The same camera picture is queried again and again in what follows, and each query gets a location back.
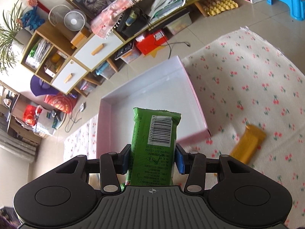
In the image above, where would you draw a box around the purple hat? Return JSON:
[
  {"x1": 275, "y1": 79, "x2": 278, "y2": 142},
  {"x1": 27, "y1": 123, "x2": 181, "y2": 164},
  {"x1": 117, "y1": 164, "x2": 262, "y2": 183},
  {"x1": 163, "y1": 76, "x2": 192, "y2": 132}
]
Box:
[{"x1": 30, "y1": 76, "x2": 59, "y2": 97}]

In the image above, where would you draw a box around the white desk fan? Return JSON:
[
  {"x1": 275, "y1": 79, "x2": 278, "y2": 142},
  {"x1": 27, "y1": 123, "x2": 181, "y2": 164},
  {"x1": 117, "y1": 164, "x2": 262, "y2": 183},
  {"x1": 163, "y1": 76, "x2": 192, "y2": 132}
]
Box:
[{"x1": 64, "y1": 9, "x2": 87, "y2": 31}]

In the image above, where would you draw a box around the black cable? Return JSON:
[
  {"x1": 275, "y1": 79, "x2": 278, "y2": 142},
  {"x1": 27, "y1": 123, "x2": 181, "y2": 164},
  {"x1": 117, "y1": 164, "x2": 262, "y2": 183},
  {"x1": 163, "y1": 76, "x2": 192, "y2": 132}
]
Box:
[{"x1": 118, "y1": 0, "x2": 191, "y2": 60}]

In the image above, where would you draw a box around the wooden cabinet with drawers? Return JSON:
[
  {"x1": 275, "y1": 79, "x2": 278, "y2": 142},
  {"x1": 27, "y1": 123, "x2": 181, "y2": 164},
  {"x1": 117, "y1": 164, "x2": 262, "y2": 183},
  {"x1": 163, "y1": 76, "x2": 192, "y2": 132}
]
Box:
[{"x1": 21, "y1": 0, "x2": 203, "y2": 94}]

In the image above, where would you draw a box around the red storage box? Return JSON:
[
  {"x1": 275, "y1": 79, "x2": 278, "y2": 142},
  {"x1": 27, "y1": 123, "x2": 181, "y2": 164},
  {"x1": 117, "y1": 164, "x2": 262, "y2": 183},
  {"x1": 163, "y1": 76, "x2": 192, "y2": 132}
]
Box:
[{"x1": 136, "y1": 30, "x2": 168, "y2": 55}]

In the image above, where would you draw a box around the clear plastic storage bin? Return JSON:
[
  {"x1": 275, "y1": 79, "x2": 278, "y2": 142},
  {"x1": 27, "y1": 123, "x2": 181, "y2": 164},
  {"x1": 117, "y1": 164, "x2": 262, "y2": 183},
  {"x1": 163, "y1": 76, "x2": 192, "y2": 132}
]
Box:
[{"x1": 165, "y1": 13, "x2": 192, "y2": 35}]

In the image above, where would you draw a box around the cherry print floor cloth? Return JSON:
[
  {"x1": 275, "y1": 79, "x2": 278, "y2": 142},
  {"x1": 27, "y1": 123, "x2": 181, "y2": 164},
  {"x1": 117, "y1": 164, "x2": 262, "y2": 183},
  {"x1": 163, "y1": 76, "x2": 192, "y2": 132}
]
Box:
[{"x1": 64, "y1": 28, "x2": 304, "y2": 228}]

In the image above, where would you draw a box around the yellow egg tray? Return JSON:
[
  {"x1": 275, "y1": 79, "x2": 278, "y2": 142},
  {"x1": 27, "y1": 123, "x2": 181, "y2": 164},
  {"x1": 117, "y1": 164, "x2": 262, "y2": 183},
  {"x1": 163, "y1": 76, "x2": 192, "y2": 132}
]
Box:
[{"x1": 202, "y1": 0, "x2": 239, "y2": 16}]

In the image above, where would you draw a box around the pink cherry cloth on cabinet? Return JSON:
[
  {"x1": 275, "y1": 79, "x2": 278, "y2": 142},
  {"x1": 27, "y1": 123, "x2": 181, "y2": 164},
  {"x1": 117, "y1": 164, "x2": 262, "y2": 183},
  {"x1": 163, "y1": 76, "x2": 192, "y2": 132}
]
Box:
[{"x1": 91, "y1": 0, "x2": 141, "y2": 38}]

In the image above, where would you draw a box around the gold snack bar packet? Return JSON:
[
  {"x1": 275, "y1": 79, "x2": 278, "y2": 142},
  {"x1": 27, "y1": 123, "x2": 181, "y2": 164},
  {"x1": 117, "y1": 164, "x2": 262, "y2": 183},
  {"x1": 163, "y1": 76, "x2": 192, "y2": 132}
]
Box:
[{"x1": 230, "y1": 124, "x2": 266, "y2": 164}]

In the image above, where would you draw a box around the green potted plant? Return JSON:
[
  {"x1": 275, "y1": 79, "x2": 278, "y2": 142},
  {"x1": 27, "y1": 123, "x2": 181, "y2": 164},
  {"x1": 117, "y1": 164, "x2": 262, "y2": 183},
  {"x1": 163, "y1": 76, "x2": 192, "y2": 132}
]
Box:
[{"x1": 0, "y1": 0, "x2": 24, "y2": 72}]

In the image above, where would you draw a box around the pink cardboard box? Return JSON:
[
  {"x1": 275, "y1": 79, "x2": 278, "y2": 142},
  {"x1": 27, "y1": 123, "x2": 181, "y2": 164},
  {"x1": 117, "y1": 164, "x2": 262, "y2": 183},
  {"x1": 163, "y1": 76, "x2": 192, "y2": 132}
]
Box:
[{"x1": 96, "y1": 56, "x2": 211, "y2": 157}]

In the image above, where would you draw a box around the green snack packet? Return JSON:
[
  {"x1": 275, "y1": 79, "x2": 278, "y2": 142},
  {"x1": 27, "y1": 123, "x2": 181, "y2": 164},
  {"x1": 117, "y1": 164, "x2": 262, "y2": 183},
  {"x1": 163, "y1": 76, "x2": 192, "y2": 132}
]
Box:
[{"x1": 125, "y1": 108, "x2": 181, "y2": 186}]

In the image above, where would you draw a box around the black basket on shelf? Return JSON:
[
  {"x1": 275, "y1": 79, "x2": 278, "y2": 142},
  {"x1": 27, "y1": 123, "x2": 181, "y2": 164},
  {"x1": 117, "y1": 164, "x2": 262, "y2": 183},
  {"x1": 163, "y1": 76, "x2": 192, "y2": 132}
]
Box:
[{"x1": 116, "y1": 6, "x2": 147, "y2": 38}]

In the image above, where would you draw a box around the red round snack bag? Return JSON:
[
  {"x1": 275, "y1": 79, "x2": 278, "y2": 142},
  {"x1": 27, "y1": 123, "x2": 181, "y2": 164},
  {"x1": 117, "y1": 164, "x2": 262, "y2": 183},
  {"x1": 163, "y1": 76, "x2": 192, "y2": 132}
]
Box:
[{"x1": 44, "y1": 93, "x2": 78, "y2": 114}]

